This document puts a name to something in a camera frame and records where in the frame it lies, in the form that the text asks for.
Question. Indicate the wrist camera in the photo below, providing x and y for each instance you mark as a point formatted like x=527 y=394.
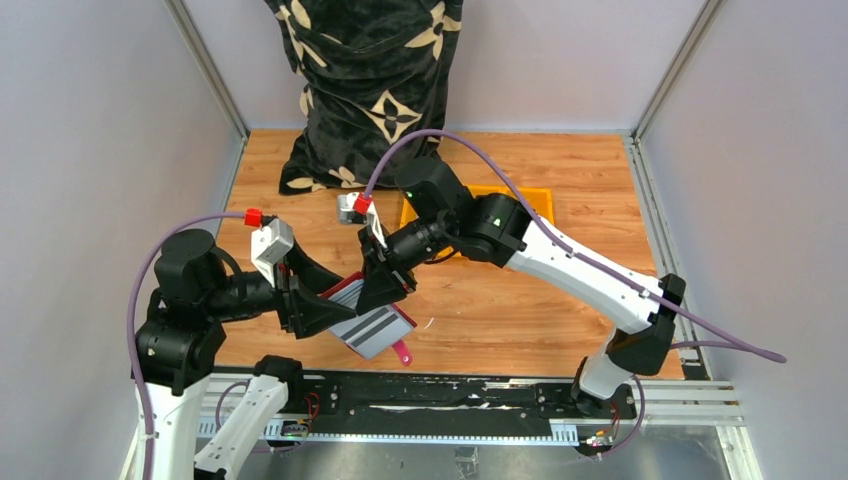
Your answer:
x=357 y=208
x=269 y=246

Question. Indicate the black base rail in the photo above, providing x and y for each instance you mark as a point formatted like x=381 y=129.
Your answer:
x=426 y=406

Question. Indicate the black floral blanket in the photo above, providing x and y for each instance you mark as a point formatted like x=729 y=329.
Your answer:
x=374 y=72

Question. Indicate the red leather card holder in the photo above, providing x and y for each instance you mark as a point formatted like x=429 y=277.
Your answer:
x=371 y=333

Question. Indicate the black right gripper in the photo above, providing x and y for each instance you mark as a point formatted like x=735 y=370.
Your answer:
x=381 y=286

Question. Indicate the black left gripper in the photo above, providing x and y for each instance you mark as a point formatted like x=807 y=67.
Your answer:
x=300 y=310

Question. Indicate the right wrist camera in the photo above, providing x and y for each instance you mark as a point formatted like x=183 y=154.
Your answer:
x=357 y=208

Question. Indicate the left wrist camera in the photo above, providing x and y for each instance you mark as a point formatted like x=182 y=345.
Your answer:
x=269 y=246

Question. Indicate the yellow three-compartment bin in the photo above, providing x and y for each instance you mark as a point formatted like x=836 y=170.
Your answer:
x=485 y=228

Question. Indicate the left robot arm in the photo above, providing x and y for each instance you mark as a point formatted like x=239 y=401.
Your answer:
x=200 y=288

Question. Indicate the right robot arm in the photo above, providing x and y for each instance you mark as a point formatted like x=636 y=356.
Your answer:
x=641 y=307

